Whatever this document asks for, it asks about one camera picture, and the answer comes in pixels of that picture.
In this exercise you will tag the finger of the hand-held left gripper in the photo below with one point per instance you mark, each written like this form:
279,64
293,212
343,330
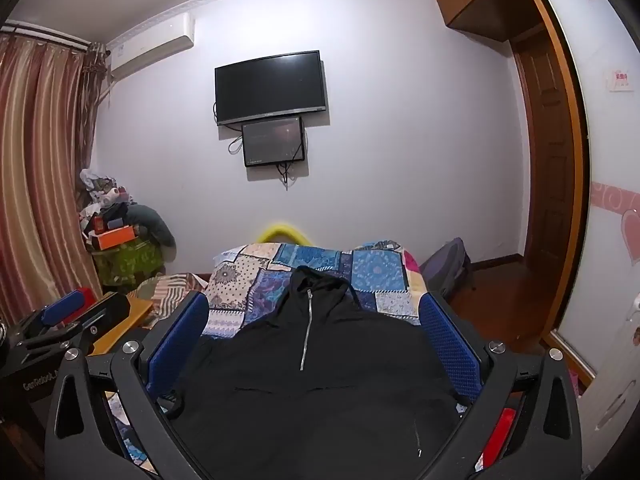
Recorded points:
62,308
102,312

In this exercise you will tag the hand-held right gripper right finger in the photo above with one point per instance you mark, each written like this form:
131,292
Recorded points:
452,347

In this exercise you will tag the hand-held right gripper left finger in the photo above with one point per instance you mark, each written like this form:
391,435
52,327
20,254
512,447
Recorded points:
177,346

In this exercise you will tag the black zip hoodie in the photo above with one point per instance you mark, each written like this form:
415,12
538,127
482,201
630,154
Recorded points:
310,410

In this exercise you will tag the wooden side table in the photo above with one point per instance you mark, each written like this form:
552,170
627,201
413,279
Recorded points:
127,320

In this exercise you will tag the red flat box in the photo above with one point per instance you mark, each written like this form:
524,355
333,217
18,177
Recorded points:
85,293

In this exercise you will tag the striped pillow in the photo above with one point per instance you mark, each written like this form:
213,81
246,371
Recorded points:
167,292

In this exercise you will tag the green patterned cloth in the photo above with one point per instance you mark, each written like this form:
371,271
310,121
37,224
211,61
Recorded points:
130,262

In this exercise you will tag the orange box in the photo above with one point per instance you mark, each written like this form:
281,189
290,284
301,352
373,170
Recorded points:
116,237

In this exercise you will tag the grey backpack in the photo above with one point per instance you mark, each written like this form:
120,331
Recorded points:
445,267

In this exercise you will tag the patchwork quilt bed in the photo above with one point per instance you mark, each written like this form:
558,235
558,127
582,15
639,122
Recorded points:
380,270

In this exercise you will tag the pile of clutter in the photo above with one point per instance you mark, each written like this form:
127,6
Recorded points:
107,200

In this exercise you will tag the striped red curtain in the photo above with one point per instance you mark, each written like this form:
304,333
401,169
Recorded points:
35,170

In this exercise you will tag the white cabinet door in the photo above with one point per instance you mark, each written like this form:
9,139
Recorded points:
617,390

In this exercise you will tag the brown wooden door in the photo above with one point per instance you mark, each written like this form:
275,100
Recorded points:
542,170

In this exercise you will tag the white sliding wardrobe door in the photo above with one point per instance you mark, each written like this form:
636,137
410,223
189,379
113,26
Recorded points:
605,170

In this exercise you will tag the white air conditioner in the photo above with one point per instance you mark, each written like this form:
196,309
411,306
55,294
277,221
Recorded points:
150,45

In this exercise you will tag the wooden overhead cabinet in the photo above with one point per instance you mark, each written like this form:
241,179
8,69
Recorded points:
480,0

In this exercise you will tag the small black wall monitor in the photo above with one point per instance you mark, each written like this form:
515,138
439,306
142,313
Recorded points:
272,141

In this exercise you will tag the black wall television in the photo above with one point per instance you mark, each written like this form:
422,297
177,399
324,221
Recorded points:
270,87

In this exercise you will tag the white wall label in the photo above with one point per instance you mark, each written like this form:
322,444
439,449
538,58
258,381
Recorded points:
619,80

